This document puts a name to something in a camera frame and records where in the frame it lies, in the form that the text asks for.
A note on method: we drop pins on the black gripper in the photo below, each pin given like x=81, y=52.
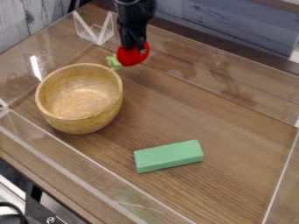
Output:
x=133, y=15

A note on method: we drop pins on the red plush strawberry toy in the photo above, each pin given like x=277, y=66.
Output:
x=128, y=57

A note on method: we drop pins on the wooden bowl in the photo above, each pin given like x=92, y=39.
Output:
x=78, y=98

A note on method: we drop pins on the green rectangular block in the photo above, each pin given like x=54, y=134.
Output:
x=167, y=156

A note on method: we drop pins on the clear acrylic tray enclosure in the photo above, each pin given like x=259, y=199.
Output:
x=189, y=93

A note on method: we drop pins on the black metal table frame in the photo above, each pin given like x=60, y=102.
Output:
x=38, y=214

